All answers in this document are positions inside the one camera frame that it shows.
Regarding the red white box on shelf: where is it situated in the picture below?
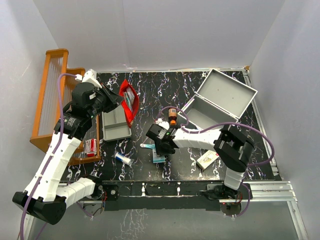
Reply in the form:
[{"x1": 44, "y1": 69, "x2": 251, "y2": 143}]
[{"x1": 84, "y1": 138, "x2": 97, "y2": 158}]

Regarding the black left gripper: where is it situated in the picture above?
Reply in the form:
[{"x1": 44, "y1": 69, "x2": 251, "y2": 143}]
[{"x1": 87, "y1": 82, "x2": 124, "y2": 119}]

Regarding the red first aid pouch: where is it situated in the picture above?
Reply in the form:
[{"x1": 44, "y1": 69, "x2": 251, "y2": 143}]
[{"x1": 119, "y1": 79, "x2": 140, "y2": 128}]

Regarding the grey plastic medicine case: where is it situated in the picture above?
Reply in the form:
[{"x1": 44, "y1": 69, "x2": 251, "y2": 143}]
[{"x1": 177, "y1": 68, "x2": 258, "y2": 130}]

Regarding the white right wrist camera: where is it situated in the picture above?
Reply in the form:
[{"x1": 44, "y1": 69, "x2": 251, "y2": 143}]
[{"x1": 155, "y1": 118, "x2": 170, "y2": 130}]

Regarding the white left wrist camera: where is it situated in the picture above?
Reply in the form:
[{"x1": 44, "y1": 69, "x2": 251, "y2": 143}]
[{"x1": 75, "y1": 69, "x2": 102, "y2": 89}]

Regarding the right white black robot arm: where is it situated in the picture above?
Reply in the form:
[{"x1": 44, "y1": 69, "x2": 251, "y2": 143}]
[{"x1": 146, "y1": 123, "x2": 254, "y2": 199}]

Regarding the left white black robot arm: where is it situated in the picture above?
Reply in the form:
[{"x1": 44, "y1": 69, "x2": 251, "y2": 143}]
[{"x1": 12, "y1": 82, "x2": 124, "y2": 225}]

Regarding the grey divided plastic tray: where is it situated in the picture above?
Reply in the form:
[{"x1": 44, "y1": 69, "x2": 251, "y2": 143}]
[{"x1": 101, "y1": 105, "x2": 132, "y2": 142}]

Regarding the white teal swab packet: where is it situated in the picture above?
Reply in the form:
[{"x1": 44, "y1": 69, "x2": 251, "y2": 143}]
[{"x1": 140, "y1": 143, "x2": 156, "y2": 150}]

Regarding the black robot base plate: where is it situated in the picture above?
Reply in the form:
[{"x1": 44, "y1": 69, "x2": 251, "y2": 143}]
[{"x1": 100, "y1": 180, "x2": 253, "y2": 211}]

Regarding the white cardboard medicine box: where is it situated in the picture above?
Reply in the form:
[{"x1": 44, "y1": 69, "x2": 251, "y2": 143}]
[{"x1": 196, "y1": 150, "x2": 219, "y2": 171}]

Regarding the white blue bandage roll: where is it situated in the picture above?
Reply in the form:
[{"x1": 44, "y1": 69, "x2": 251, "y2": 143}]
[{"x1": 114, "y1": 152, "x2": 132, "y2": 166}]

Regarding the bandage packets stack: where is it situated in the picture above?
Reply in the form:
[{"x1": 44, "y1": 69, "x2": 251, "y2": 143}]
[{"x1": 123, "y1": 87, "x2": 135, "y2": 112}]

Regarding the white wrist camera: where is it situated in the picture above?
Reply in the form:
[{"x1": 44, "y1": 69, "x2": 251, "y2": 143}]
[
  {"x1": 155, "y1": 118, "x2": 170, "y2": 130},
  {"x1": 75, "y1": 69, "x2": 102, "y2": 89}
]

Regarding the orange wooden tiered shelf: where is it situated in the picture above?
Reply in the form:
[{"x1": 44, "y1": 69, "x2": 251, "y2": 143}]
[{"x1": 30, "y1": 48, "x2": 101, "y2": 166}]

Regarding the brown orange cap bottle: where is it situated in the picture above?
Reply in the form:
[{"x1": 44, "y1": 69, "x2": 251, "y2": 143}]
[{"x1": 168, "y1": 108, "x2": 177, "y2": 126}]

